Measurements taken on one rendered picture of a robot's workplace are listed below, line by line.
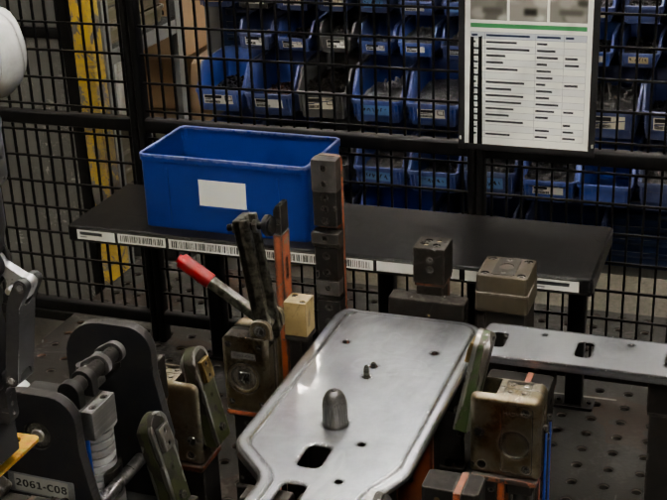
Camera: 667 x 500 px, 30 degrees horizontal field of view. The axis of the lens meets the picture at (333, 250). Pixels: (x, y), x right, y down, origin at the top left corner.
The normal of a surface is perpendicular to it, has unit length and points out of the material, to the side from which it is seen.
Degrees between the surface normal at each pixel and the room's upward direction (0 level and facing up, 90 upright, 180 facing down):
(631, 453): 0
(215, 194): 90
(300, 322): 90
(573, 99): 90
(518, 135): 90
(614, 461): 0
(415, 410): 0
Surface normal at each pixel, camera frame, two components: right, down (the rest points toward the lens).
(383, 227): -0.04, -0.92
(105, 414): 0.94, 0.10
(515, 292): -0.33, 0.36
